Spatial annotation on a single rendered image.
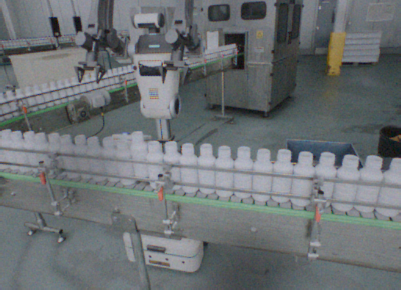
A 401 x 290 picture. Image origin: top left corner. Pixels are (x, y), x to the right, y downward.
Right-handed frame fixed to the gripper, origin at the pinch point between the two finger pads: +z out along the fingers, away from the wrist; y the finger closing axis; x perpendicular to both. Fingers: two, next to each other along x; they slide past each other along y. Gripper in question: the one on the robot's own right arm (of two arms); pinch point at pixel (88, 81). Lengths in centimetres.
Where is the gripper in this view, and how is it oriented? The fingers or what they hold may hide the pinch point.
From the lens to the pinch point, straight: 147.3
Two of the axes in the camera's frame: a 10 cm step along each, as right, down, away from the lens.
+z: -1.0, 9.9, -0.5
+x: 1.7, 0.7, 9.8
